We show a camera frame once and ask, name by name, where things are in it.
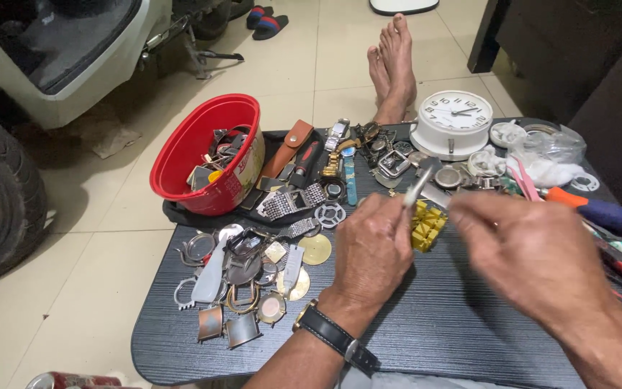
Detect silver metal bracelet watch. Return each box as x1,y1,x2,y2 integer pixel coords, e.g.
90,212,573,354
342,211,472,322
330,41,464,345
324,118,351,152

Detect person's left hand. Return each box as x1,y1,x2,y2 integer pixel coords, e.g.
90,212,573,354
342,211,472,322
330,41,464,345
332,191,417,321

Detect gold metal watch bracelet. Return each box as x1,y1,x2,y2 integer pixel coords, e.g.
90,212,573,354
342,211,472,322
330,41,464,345
320,139,364,179

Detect white appliance base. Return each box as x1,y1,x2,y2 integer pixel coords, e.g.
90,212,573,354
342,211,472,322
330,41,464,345
369,0,441,16

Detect person's right hand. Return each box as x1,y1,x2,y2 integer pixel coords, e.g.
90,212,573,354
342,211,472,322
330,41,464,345
446,189,615,339

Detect large white plastic piece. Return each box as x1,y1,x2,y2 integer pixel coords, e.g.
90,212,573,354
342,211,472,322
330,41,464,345
190,233,230,305

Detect red and black handled tool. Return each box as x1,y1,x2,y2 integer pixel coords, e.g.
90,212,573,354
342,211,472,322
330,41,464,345
288,140,324,191

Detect blue strap watch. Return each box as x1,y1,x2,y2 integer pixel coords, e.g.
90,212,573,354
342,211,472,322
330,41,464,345
341,146,359,207

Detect person's grey shorts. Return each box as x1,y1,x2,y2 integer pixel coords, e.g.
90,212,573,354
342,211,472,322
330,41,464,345
337,365,519,389

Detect orange and blue screwdriver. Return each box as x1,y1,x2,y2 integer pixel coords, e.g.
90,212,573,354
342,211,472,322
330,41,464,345
538,186,622,239

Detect heap of metal watch cases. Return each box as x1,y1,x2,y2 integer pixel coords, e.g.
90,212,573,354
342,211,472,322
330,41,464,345
173,222,312,350

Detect narrow silver mesh watch band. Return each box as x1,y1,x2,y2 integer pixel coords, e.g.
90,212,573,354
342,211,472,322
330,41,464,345
275,216,322,241

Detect person's bare foot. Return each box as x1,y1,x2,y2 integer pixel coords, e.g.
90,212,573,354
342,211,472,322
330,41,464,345
373,13,419,125
366,45,392,106

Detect black striped sandal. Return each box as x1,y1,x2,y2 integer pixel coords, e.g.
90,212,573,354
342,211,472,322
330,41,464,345
245,5,274,30
252,14,289,42

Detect white motor scooter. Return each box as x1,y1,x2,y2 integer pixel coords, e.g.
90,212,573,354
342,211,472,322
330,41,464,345
0,0,255,131

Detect white plastic spoked ring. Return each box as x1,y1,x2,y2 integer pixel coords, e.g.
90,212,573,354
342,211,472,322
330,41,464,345
314,202,347,230

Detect white flat plastic ring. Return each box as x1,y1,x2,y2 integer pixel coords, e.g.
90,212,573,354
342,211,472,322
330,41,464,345
569,173,601,193

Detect yellow plastic watch holder block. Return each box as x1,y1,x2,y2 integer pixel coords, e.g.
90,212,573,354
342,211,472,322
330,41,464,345
410,199,449,254

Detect scrap of paper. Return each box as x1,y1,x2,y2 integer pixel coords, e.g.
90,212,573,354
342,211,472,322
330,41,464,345
92,126,143,161

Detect brown leather sheath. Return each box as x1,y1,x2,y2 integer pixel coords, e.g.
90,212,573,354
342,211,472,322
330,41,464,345
258,119,315,183

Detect slim silver metal tool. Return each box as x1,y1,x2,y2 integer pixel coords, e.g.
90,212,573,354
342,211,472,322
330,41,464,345
403,165,435,209

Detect clear plastic bag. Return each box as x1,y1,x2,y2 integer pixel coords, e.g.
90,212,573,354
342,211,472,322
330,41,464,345
507,124,588,188

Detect dark wooden furniture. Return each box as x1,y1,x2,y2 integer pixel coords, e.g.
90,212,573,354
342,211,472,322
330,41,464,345
467,0,622,125

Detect black round watch case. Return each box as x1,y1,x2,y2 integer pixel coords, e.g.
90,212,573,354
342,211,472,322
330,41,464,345
321,176,348,204

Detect black leather strap wristwatch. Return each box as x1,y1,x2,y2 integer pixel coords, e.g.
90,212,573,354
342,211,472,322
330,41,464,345
292,299,381,377

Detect red oval plastic tub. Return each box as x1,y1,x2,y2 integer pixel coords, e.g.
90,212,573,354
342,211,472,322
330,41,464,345
149,94,266,217

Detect pink tweezers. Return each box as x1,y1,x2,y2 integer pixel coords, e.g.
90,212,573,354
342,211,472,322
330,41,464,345
506,156,545,203

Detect black rubber tyre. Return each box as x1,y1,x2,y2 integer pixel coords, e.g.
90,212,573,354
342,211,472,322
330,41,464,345
0,102,49,293

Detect heap of parts in tub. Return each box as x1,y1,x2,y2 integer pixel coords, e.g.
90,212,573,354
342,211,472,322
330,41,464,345
186,125,251,191

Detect small white plastic opener tool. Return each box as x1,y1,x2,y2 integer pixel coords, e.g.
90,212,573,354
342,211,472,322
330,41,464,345
282,244,306,297

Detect gold round dial disc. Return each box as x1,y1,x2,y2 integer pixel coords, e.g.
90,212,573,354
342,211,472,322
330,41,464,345
276,265,311,302
298,233,333,267

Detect silver blade tool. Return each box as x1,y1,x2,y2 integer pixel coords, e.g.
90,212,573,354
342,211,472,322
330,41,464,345
420,183,454,210

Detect heap of watches and parts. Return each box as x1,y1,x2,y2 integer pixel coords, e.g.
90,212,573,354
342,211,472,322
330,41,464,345
353,121,507,191

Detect white dish with tissue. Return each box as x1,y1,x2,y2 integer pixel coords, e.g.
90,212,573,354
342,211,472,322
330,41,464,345
467,145,508,178
490,119,528,150

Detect red drink can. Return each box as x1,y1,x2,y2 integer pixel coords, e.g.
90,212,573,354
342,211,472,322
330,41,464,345
24,371,141,389

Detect wide silver mesh watch band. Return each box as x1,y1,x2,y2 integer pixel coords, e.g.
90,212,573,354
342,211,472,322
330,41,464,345
256,182,327,222

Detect white round alarm clock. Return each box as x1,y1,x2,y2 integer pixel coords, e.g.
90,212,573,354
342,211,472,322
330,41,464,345
409,90,495,162

